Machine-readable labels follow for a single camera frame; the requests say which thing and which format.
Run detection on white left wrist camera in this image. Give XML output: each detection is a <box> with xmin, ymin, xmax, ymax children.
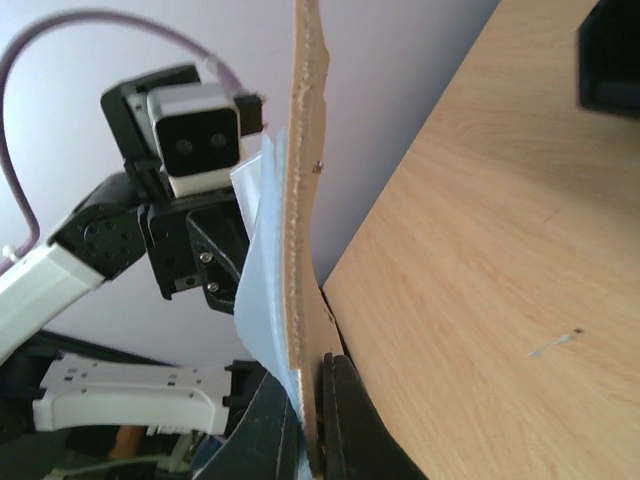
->
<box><xmin>125</xmin><ymin>83</ymin><xmax>264</xmax><ymax>198</ymax></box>

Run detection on blue cards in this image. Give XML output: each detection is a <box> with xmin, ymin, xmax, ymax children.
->
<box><xmin>228</xmin><ymin>127</ymin><xmax>306</xmax><ymax>431</ymax></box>

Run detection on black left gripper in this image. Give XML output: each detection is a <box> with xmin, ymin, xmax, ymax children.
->
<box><xmin>138</xmin><ymin>187</ymin><xmax>249</xmax><ymax>314</ymax></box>

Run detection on black storage bin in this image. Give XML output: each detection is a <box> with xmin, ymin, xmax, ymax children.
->
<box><xmin>577</xmin><ymin>0</ymin><xmax>639</xmax><ymax>119</ymax></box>

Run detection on beige leather card holder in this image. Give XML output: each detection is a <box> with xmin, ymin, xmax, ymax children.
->
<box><xmin>282</xmin><ymin>1</ymin><xmax>342</xmax><ymax>479</ymax></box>

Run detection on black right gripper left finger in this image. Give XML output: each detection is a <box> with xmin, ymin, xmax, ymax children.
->
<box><xmin>195</xmin><ymin>374</ymin><xmax>313</xmax><ymax>480</ymax></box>

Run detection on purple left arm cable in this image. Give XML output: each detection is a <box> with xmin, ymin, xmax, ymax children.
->
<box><xmin>0</xmin><ymin>12</ymin><xmax>246</xmax><ymax>261</ymax></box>

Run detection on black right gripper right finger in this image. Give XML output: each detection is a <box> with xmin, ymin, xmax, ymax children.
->
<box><xmin>322</xmin><ymin>353</ymin><xmax>426</xmax><ymax>480</ymax></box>

